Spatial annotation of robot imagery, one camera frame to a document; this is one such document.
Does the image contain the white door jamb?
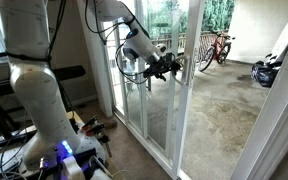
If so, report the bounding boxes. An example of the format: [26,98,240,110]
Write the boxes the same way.
[230,19,288,180]

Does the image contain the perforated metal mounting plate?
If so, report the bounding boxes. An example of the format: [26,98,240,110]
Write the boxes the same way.
[0,126,108,180]

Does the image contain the red bicycle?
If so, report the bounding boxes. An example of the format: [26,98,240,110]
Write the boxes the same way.
[198,30,237,73]

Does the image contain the black padded bench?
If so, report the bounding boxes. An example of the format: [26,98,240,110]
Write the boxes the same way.
[55,64,87,81]

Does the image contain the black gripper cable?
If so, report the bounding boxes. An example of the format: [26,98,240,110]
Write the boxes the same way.
[114,19,182,85]

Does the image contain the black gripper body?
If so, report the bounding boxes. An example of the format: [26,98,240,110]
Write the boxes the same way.
[143,57,173,78]

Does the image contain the white screen door bar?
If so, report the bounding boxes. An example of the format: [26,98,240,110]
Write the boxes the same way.
[164,9,182,159]

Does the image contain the white framed sliding glass door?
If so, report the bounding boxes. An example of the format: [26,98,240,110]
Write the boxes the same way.
[140,0,207,180]

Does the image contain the green hedge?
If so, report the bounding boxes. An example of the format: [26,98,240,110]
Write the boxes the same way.
[147,0,237,35]

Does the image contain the red handled clamp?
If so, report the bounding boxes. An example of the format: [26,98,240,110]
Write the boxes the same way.
[81,115,99,132]
[85,123,113,158]

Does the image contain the fixed glass door panel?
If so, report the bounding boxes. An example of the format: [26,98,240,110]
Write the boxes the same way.
[101,0,150,141]

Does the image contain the wooden deck railing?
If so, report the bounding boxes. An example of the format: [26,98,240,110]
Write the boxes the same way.
[150,29,230,66]

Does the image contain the white door sill track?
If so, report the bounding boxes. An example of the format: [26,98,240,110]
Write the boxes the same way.
[113,106,192,180]

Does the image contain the black bag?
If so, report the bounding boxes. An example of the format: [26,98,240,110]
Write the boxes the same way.
[250,59,282,89]

